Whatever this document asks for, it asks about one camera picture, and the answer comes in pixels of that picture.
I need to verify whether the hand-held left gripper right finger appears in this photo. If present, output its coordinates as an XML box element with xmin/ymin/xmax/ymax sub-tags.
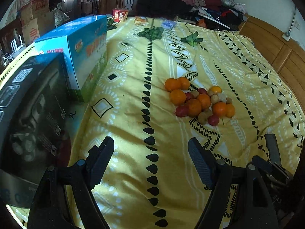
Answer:
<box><xmin>188</xmin><ymin>137</ymin><xmax>279</xmax><ymax>229</ymax></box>

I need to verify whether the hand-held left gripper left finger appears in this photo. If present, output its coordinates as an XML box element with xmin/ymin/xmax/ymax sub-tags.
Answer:
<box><xmin>27</xmin><ymin>136</ymin><xmax>115</xmax><ymax>229</ymax></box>

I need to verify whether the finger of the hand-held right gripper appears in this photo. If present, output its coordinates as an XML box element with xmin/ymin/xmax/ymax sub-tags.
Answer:
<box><xmin>264</xmin><ymin>134</ymin><xmax>282</xmax><ymax>165</ymax></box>

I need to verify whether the yellow patterned blanket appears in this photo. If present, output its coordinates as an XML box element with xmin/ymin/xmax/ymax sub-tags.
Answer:
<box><xmin>0</xmin><ymin>17</ymin><xmax>305</xmax><ymax>229</ymax></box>

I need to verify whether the pile of oranges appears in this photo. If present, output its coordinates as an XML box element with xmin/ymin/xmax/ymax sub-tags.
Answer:
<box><xmin>164</xmin><ymin>77</ymin><xmax>236</xmax><ymax>118</ymax></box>

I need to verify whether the large black box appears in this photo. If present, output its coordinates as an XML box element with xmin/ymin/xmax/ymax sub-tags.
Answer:
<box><xmin>0</xmin><ymin>52</ymin><xmax>72</xmax><ymax>209</ymax></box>

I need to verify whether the wooden panel furniture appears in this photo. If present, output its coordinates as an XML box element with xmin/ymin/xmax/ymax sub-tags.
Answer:
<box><xmin>238</xmin><ymin>14</ymin><xmax>305</xmax><ymax>96</ymax></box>

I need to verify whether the blue and green cardboard box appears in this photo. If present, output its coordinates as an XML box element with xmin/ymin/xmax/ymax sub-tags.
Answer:
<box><xmin>35</xmin><ymin>15</ymin><xmax>108</xmax><ymax>102</ymax></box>

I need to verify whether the brown cardboard box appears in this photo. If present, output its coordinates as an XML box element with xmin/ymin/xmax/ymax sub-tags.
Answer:
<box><xmin>21</xmin><ymin>12</ymin><xmax>56</xmax><ymax>46</ymax></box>
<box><xmin>20</xmin><ymin>0</ymin><xmax>50</xmax><ymax>23</ymax></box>

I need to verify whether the orange bread packet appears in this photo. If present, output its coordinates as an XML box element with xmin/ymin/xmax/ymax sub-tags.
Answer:
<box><xmin>135</xmin><ymin>16</ymin><xmax>149</xmax><ymax>26</ymax></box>

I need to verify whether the red snack box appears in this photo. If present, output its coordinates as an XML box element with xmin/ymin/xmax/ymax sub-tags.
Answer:
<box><xmin>112</xmin><ymin>8</ymin><xmax>129</xmax><ymax>22</ymax></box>

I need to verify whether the white patterned bag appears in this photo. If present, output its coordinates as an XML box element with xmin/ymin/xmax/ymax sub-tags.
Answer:
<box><xmin>54</xmin><ymin>8</ymin><xmax>70</xmax><ymax>27</ymax></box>

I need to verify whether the dark red-brown cabinet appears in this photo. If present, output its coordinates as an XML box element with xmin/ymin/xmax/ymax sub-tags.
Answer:
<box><xmin>0</xmin><ymin>19</ymin><xmax>25</xmax><ymax>64</ymax></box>

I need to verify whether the pile of clothes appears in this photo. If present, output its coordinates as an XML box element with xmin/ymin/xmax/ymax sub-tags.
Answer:
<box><xmin>136</xmin><ymin>0</ymin><xmax>246</xmax><ymax>31</ymax></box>

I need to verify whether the wooden chair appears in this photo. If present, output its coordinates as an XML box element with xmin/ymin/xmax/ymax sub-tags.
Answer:
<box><xmin>118</xmin><ymin>0</ymin><xmax>138</xmax><ymax>17</ymax></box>

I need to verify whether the white wall cable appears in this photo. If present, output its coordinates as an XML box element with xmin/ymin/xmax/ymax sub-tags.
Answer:
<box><xmin>287</xmin><ymin>7</ymin><xmax>297</xmax><ymax>35</ymax></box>

